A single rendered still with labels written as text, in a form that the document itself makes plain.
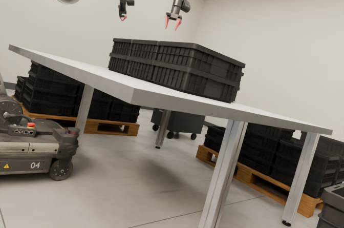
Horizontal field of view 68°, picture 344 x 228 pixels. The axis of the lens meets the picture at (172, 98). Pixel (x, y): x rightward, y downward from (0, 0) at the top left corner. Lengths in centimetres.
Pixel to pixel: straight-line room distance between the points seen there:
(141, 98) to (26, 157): 102
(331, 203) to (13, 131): 144
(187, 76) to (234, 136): 34
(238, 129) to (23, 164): 109
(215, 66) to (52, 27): 365
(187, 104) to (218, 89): 62
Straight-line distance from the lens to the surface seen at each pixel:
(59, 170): 168
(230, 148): 110
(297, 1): 523
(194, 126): 362
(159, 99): 67
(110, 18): 502
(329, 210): 69
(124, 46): 177
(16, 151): 153
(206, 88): 127
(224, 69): 134
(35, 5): 459
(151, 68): 143
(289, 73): 482
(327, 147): 276
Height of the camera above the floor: 74
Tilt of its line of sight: 4 degrees down
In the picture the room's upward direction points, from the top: 15 degrees clockwise
